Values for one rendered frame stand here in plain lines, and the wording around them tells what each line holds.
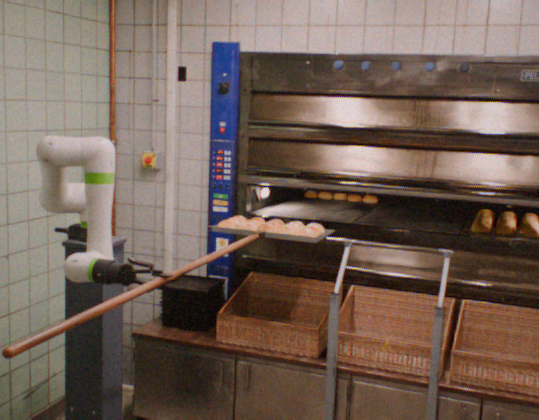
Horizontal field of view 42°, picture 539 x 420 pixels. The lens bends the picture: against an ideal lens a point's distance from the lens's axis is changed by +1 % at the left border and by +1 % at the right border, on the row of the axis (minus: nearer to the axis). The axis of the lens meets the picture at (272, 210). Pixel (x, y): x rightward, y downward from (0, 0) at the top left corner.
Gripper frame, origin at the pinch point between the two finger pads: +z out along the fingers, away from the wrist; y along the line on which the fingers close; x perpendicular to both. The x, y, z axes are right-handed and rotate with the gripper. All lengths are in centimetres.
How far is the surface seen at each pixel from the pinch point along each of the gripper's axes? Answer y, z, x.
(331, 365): 59, 41, -94
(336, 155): -36, 21, -156
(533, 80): -79, 117, -157
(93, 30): -98, -121, -137
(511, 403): 64, 122, -100
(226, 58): -85, -45, -152
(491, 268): 16, 107, -155
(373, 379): 65, 60, -100
